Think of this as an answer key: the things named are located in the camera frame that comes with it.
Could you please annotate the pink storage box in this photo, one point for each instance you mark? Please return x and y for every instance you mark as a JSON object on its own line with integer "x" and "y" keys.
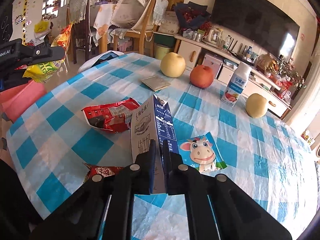
{"x": 213, "y": 61}

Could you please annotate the white electric kettle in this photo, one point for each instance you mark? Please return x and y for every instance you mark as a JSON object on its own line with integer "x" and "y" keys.
{"x": 214, "y": 36}

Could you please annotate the yellow pear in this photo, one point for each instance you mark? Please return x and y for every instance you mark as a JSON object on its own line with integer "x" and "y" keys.
{"x": 172, "y": 65}
{"x": 256, "y": 105}

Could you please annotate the green small waste bin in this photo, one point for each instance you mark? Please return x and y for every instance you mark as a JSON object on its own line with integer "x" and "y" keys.
{"x": 161, "y": 51}

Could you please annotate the dark wooden dining chair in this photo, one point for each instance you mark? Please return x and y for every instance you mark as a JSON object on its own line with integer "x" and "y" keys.
{"x": 79, "y": 11}

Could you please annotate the yellow pear right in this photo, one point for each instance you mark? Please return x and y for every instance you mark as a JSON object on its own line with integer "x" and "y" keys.
{"x": 256, "y": 105}

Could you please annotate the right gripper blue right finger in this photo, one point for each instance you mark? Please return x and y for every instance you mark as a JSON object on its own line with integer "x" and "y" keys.
{"x": 216, "y": 207}

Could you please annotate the small red candy packet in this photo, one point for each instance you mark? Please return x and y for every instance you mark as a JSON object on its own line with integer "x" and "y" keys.
{"x": 104, "y": 171}

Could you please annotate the red orange apple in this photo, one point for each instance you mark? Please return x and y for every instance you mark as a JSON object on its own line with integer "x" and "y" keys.
{"x": 201, "y": 76}

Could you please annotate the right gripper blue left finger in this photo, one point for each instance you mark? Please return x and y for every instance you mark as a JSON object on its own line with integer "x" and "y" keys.
{"x": 102, "y": 208}

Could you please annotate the light wooden dining chair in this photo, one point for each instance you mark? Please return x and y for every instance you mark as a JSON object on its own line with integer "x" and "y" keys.
{"x": 132, "y": 19}

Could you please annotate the cow cartoon blue packet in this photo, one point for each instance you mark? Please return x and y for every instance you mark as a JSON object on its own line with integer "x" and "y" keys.
{"x": 201, "y": 153}

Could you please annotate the white tv cabinet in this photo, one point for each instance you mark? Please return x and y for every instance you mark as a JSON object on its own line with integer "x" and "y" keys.
{"x": 193, "y": 52}

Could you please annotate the pink plastic trash bin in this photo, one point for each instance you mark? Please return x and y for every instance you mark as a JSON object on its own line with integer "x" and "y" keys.
{"x": 15, "y": 101}

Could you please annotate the dining table with floral cloth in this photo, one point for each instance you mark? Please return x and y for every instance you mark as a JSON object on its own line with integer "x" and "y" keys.
{"x": 100, "y": 17}

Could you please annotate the blue white checkered tablecloth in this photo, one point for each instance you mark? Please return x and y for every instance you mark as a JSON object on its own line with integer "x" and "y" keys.
{"x": 51, "y": 143}

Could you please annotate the dark blue flower bouquet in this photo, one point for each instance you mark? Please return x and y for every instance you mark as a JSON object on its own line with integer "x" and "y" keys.
{"x": 191, "y": 15}

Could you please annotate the yellow snack wrapper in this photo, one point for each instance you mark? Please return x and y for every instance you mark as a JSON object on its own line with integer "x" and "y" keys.
{"x": 43, "y": 69}

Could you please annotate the black flat screen television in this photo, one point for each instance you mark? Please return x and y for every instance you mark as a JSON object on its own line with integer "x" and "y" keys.
{"x": 260, "y": 21}

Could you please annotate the white yogurt drink bottle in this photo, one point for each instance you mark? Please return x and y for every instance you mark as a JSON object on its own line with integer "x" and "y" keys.
{"x": 236, "y": 85}

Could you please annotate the large red snack bag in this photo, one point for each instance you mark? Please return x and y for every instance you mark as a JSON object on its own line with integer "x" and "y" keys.
{"x": 112, "y": 117}

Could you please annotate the yellow pear left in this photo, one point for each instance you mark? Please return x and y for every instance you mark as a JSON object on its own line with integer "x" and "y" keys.
{"x": 172, "y": 65}

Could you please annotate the square silver foil packet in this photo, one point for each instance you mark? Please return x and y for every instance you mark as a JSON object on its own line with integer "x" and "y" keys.
{"x": 155, "y": 83}

